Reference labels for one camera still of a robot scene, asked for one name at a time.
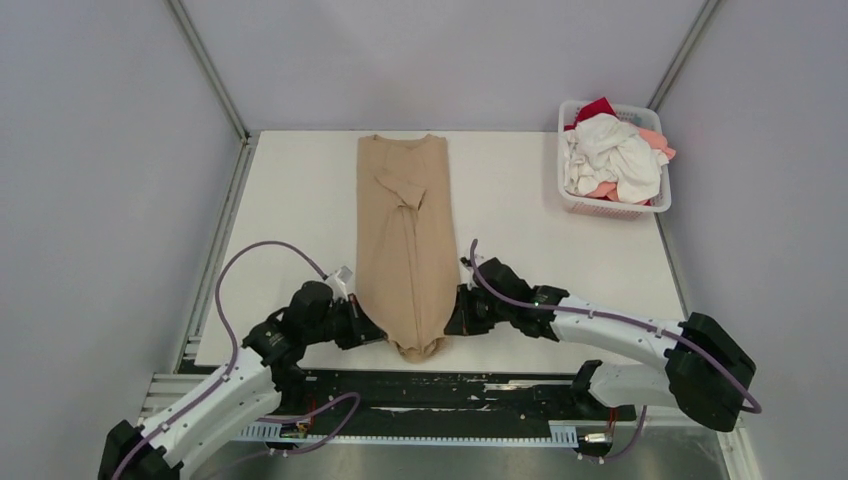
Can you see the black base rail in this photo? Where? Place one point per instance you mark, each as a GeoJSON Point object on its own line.
{"type": "Point", "coordinates": [438, 403]}

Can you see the beige t-shirt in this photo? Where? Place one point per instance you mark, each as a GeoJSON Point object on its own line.
{"type": "Point", "coordinates": [407, 268]}

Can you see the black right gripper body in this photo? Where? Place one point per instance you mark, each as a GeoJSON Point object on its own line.
{"type": "Point", "coordinates": [491, 314]}

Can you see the white plastic laundry basket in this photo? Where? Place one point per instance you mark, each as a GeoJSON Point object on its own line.
{"type": "Point", "coordinates": [641, 117]}

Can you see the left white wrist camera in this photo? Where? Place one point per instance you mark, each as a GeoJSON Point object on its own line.
{"type": "Point", "coordinates": [341, 282]}

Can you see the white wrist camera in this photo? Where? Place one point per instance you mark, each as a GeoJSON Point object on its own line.
{"type": "Point", "coordinates": [467, 275]}
{"type": "Point", "coordinates": [341, 282]}

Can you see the red t-shirt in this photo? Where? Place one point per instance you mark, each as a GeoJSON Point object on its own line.
{"type": "Point", "coordinates": [590, 110]}

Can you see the white slotted cable duct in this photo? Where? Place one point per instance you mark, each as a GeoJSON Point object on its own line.
{"type": "Point", "coordinates": [555, 435]}

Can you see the left aluminium frame post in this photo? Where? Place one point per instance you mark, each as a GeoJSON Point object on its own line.
{"type": "Point", "coordinates": [207, 67]}

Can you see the right aluminium frame post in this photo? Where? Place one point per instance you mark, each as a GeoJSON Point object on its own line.
{"type": "Point", "coordinates": [697, 30]}

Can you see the aluminium frame post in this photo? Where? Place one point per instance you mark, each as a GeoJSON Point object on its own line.
{"type": "Point", "coordinates": [697, 30]}
{"type": "Point", "coordinates": [207, 67]}

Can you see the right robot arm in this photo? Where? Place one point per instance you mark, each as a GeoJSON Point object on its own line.
{"type": "Point", "coordinates": [693, 364]}

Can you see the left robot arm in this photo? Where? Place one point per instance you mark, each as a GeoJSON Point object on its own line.
{"type": "Point", "coordinates": [262, 377]}

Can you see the pink t-shirt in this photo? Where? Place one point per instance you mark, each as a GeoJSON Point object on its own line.
{"type": "Point", "coordinates": [632, 168]}

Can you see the white crumpled t-shirt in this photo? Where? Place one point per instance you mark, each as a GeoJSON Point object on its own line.
{"type": "Point", "coordinates": [584, 143]}

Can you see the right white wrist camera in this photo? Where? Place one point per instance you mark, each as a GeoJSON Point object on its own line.
{"type": "Point", "coordinates": [467, 275]}

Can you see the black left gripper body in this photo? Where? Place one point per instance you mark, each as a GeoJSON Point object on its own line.
{"type": "Point", "coordinates": [336, 326]}

